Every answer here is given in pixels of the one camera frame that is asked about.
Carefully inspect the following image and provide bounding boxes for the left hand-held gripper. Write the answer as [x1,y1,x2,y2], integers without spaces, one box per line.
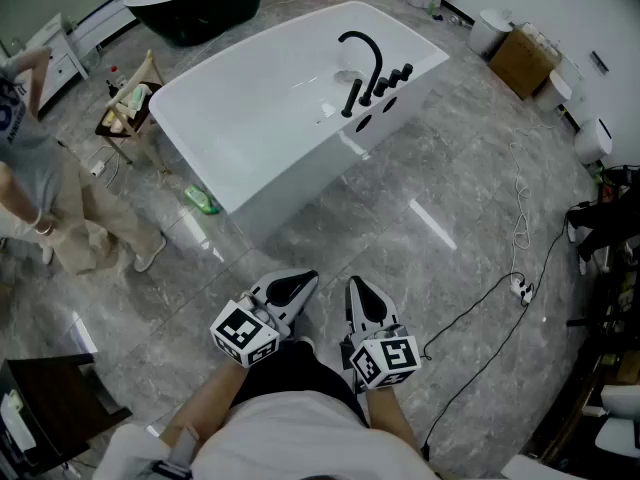
[209,269,320,369]

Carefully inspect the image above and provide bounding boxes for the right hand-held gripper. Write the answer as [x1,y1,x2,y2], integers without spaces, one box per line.
[339,276,422,394]

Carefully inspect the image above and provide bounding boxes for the person's left forearm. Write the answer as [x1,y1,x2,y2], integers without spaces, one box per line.
[159,356,251,449]

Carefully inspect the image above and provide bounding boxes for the person's right forearm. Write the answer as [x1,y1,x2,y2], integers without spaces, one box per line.
[367,385,427,452]

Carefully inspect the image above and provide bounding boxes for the white bathtub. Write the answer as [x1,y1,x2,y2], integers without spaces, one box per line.
[148,0,451,215]

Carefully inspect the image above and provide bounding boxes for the dark green bathtub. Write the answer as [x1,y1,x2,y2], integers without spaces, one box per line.
[123,0,268,48]

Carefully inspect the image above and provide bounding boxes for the person's black trousers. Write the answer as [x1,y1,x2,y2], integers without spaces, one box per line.
[232,340,371,427]

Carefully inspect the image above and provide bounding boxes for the green plastic bottle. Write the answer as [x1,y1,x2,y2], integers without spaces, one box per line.
[183,183,222,216]

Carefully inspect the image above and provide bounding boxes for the person's white shirt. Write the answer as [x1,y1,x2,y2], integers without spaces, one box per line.
[92,390,441,480]

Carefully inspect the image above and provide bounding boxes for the small wooden rack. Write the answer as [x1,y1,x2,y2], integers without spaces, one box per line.
[94,49,170,170]

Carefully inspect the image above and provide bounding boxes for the black gooseneck faucet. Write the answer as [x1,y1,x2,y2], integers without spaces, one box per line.
[337,30,385,108]

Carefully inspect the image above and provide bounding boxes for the cluttered dark workbench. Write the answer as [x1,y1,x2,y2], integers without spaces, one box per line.
[564,164,640,387]

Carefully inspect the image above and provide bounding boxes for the dark wooden table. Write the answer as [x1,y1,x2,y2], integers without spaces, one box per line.
[0,352,134,475]

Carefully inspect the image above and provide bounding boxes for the white ceramic fixture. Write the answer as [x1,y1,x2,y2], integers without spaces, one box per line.
[594,384,640,460]

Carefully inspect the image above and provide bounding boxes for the white smart toilet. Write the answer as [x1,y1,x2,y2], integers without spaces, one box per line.
[466,8,515,60]
[573,116,614,166]
[534,69,574,114]

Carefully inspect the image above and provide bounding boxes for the tall cardboard box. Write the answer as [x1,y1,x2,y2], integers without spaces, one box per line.
[488,22,564,101]

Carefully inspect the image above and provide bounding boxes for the white cabinet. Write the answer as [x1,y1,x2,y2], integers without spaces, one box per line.
[23,12,90,115]

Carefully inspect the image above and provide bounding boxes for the black cable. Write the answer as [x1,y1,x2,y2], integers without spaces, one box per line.
[421,212,574,462]

